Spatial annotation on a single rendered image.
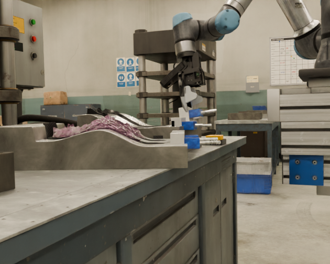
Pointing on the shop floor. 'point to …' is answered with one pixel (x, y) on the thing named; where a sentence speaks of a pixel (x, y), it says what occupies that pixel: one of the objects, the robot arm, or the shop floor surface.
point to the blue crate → (254, 184)
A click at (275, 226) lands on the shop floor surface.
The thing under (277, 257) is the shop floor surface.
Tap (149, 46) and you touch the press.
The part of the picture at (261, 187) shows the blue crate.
